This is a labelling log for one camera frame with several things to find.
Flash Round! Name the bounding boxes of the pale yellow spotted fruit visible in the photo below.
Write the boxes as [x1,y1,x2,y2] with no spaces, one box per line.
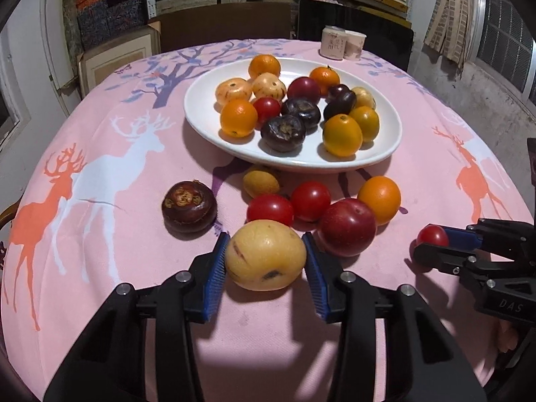
[225,219,308,292]

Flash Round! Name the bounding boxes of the yellow-green citrus fruit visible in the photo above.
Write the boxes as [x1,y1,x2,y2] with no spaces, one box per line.
[348,106,381,143]

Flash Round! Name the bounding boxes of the brown chair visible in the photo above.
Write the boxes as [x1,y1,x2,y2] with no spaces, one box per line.
[158,1,294,53]

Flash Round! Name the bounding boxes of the grilled window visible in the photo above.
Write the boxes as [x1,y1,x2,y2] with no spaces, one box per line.
[473,0,536,105]

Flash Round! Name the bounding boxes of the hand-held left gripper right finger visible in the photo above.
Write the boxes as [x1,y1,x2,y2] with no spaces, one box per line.
[301,231,488,402]

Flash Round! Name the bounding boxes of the wooden chair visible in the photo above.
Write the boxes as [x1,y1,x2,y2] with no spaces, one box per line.
[0,201,21,235]

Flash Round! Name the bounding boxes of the large orange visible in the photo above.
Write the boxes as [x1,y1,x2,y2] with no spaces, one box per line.
[248,54,281,81]

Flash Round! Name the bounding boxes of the bamboo blind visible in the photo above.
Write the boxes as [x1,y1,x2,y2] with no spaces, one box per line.
[423,0,488,80]

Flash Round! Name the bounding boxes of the paper cup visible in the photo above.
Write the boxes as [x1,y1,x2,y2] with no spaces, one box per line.
[343,30,366,62]

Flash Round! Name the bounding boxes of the framed picture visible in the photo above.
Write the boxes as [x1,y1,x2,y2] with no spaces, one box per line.
[77,29,162,97]

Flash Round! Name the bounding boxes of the small yellow fruit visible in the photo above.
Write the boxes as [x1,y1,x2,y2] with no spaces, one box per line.
[243,168,281,199]

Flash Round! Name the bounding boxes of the tangerine with stem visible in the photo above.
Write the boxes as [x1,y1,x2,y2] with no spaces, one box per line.
[309,66,341,96]

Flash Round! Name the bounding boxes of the red plum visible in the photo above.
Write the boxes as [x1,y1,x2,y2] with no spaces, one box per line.
[317,198,378,258]
[287,76,322,105]

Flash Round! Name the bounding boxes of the red cherry tomato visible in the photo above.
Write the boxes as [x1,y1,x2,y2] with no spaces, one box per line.
[290,181,332,222]
[252,96,282,125]
[246,194,294,227]
[416,224,450,249]

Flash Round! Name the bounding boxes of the person's right hand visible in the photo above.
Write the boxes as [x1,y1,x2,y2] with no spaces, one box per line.
[496,318,522,354]

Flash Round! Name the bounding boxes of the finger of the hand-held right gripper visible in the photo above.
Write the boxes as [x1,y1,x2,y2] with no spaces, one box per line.
[442,218,536,256]
[412,244,495,279]

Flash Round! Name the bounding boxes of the pale peach-coloured fruit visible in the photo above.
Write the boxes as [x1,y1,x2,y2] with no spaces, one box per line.
[252,73,287,102]
[215,78,253,105]

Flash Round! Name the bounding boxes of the white plate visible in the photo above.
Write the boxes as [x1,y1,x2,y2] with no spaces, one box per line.
[183,56,403,173]

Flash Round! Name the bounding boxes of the pink deer-print tablecloth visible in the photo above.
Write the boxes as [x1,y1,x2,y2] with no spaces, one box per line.
[0,39,536,402]

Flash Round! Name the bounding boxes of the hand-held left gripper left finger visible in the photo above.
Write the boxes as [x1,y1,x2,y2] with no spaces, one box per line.
[44,231,231,402]

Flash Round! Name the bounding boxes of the blue patterned boxes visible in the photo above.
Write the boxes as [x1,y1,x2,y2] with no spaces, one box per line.
[75,0,147,51]

